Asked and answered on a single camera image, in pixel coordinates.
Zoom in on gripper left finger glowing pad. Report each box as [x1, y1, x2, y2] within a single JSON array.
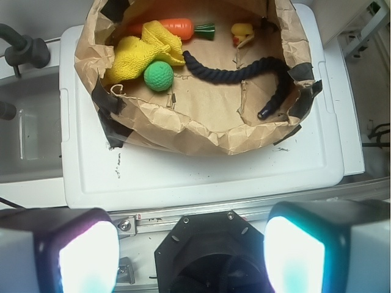
[[1, 208, 120, 292]]

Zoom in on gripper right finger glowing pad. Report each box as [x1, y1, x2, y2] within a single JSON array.
[[263, 200, 390, 292]]

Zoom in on dark blue rope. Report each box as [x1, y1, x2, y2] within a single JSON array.
[[182, 50, 291, 119]]

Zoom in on white plastic bin lid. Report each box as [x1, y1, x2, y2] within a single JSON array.
[[59, 4, 345, 211]]

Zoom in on clear plastic container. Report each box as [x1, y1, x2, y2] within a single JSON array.
[[1, 67, 62, 183]]

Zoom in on brown paper bag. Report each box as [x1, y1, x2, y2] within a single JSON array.
[[75, 1, 322, 156]]

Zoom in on green dimpled ball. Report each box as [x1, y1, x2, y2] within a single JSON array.
[[144, 61, 174, 92]]

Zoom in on yellow knitted cloth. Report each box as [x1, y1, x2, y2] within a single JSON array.
[[104, 20, 185, 84]]

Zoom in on yellow rubber duck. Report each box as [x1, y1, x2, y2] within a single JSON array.
[[231, 23, 254, 48]]

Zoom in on orange toy carrot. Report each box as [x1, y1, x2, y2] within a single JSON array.
[[125, 18, 216, 41]]

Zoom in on black octagonal mount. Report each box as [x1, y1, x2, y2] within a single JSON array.
[[155, 211, 273, 292]]

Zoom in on black cables at right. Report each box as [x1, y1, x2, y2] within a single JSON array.
[[362, 120, 391, 150]]

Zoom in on black faucet handle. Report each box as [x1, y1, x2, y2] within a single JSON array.
[[1, 23, 51, 78]]

